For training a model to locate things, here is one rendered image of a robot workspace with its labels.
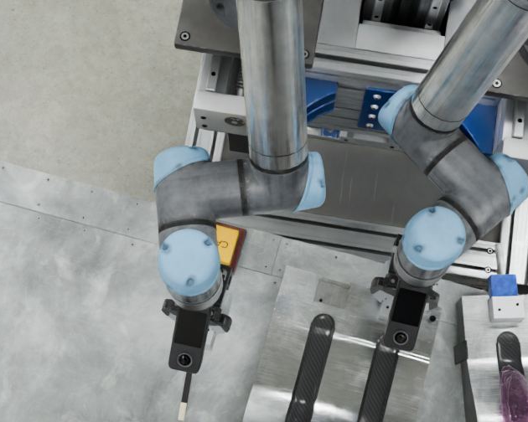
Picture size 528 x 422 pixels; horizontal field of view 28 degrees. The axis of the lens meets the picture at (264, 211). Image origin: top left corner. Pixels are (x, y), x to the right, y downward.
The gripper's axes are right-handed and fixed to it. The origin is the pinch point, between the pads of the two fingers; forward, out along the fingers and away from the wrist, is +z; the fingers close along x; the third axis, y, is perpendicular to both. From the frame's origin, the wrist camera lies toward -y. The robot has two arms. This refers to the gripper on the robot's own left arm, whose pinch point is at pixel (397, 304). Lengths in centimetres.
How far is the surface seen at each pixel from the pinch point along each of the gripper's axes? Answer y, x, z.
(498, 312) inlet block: 3.8, -16.1, 3.2
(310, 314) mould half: -4.8, 13.0, 2.5
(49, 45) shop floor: 65, 99, 92
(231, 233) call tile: 6.2, 29.4, 7.9
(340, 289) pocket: 1.1, 9.3, 5.2
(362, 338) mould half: -6.3, 4.0, 2.5
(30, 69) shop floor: 57, 102, 92
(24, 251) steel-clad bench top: -6, 63, 12
